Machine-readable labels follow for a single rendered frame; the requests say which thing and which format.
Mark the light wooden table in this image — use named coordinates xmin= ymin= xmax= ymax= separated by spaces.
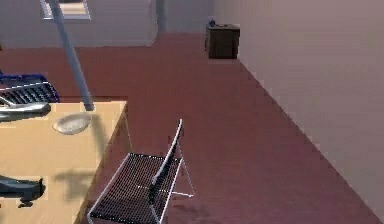
xmin=0 ymin=100 xmax=134 ymax=224

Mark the dark brown wooden cabinet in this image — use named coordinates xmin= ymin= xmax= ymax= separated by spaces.
xmin=204 ymin=23 xmax=241 ymax=61

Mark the dark metal statue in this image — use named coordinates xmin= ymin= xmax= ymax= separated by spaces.
xmin=0 ymin=175 xmax=47 ymax=209

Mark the white framed window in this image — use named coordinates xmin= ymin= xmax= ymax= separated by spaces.
xmin=40 ymin=0 xmax=92 ymax=21

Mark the white shallow bowl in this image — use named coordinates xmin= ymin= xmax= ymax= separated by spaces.
xmin=52 ymin=112 xmax=93 ymax=136

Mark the grey metal curved object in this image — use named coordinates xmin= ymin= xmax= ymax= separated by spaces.
xmin=0 ymin=96 xmax=52 ymax=123

